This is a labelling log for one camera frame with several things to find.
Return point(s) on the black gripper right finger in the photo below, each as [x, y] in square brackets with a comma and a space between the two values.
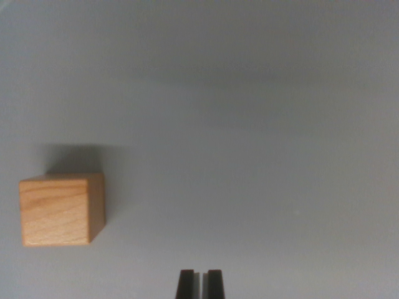
[215, 286]

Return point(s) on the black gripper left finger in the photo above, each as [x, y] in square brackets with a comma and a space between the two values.
[186, 286]

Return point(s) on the wooden cube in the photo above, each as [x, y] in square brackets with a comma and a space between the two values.
[56, 211]

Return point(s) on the grey plastic tray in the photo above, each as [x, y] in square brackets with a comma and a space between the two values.
[249, 155]

